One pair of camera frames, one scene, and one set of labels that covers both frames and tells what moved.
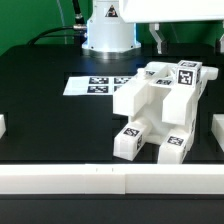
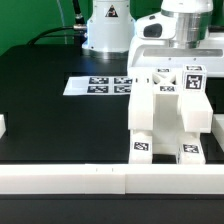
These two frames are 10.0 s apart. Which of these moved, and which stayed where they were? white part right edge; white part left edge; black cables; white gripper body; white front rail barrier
Moved: white gripper body
Stayed: white part right edge; white part left edge; black cables; white front rail barrier
